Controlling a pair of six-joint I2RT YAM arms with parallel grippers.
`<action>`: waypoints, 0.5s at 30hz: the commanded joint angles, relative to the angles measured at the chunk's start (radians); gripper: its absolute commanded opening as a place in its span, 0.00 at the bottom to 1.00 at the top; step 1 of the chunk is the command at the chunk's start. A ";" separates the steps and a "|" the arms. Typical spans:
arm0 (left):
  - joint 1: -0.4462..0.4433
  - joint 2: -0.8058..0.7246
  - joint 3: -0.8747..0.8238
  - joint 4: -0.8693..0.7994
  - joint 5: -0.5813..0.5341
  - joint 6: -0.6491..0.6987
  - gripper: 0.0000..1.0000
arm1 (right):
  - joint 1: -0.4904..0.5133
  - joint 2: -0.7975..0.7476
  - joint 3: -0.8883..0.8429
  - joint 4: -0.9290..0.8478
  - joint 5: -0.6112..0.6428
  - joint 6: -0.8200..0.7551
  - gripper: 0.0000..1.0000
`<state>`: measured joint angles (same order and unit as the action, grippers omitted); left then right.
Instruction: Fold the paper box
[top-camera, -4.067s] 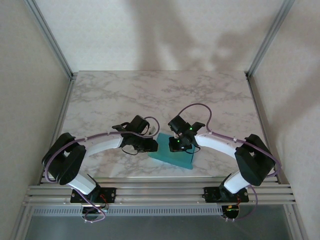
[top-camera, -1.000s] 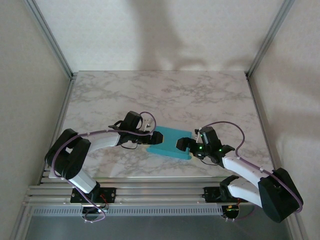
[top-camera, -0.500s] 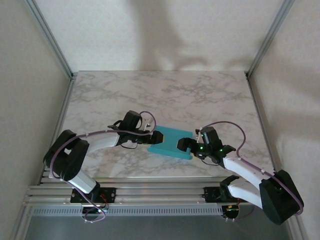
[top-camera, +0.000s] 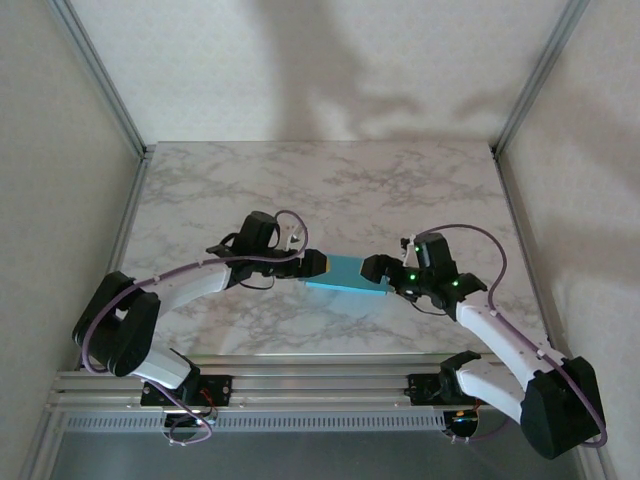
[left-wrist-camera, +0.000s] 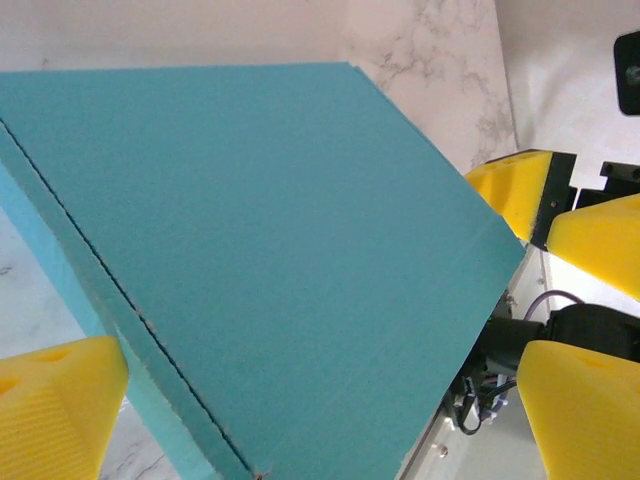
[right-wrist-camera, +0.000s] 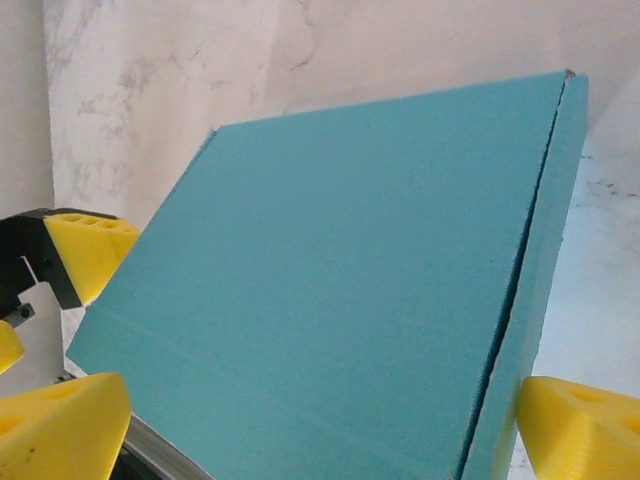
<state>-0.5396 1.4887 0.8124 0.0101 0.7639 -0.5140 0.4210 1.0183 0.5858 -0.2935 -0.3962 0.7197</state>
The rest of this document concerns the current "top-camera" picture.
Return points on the lit controller board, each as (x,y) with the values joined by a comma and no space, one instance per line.
(462,419)
(197,422)

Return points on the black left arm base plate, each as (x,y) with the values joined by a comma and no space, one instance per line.
(220,387)

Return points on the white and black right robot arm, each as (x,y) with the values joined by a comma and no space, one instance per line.
(500,340)

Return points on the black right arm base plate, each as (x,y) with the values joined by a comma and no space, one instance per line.
(422,387)

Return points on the aluminium frame post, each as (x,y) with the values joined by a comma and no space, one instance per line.
(542,75)
(100,70)

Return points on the aluminium frame leg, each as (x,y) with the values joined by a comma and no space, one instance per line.
(605,474)
(41,450)

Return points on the teal and white paper box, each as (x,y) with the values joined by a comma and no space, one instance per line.
(345,272)

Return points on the aluminium side rail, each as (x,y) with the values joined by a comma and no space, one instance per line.
(128,220)
(520,225)

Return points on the aluminium frame cross rails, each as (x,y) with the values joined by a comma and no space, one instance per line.
(320,385)

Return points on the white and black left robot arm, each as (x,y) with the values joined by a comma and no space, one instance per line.
(195,290)

